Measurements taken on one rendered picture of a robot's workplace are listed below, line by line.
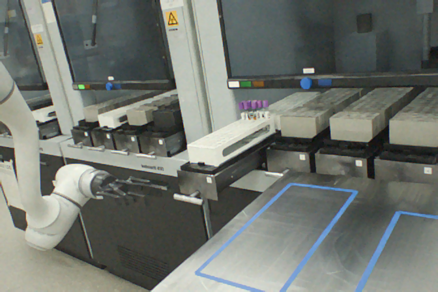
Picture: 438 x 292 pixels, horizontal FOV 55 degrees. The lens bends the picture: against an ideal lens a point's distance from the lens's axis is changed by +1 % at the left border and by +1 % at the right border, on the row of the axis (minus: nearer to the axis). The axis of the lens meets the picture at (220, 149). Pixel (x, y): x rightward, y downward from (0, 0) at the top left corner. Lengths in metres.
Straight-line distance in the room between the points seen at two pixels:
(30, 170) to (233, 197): 0.59
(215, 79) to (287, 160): 0.37
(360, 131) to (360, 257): 0.52
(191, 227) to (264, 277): 0.94
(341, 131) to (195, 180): 0.41
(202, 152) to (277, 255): 0.49
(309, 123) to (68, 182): 0.75
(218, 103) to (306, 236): 0.74
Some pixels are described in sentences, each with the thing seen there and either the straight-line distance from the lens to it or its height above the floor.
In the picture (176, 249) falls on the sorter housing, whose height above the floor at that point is 0.35.
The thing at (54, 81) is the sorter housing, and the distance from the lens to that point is 2.11.
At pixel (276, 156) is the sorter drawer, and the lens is 1.18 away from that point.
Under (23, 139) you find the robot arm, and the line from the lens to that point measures 1.17.
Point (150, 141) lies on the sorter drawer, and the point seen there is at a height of 0.79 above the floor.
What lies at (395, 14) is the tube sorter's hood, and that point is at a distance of 1.05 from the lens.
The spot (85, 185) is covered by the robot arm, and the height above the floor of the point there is 0.76.
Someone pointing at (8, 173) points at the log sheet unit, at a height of 0.50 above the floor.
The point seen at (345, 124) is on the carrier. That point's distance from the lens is 1.14.
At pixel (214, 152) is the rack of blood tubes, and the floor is 0.85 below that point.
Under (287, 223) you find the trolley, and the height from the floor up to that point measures 0.82.
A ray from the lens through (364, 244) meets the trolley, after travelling 0.70.
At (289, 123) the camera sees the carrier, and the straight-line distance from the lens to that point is 1.22.
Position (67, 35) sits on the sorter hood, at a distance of 1.90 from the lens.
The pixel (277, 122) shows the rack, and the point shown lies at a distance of 1.32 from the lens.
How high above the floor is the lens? 1.19
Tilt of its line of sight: 18 degrees down
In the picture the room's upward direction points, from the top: 9 degrees counter-clockwise
